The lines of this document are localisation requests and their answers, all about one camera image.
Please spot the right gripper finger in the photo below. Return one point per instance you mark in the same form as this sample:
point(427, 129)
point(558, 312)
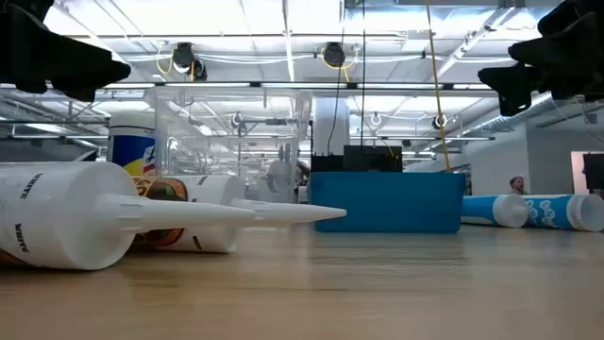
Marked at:
point(542, 51)
point(514, 85)

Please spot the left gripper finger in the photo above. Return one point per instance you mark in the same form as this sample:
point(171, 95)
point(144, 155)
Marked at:
point(78, 92)
point(85, 63)

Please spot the orange white sealant tube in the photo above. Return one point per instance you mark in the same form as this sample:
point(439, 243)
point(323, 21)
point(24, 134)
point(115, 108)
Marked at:
point(212, 189)
point(71, 212)

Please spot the blue silicone tube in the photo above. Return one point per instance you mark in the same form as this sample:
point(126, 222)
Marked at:
point(481, 210)
point(552, 212)

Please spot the Lysol wipes canister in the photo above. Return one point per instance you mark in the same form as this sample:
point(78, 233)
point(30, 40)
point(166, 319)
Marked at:
point(129, 146)

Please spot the person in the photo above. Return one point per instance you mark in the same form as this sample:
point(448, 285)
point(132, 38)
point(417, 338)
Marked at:
point(517, 185)

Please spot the clear plastic bin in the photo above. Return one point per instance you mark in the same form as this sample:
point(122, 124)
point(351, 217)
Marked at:
point(226, 141)

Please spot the black computer case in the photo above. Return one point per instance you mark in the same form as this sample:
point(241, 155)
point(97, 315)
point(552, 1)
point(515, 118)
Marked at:
point(373, 158)

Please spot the black wall screen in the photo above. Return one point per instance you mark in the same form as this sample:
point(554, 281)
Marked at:
point(594, 171)

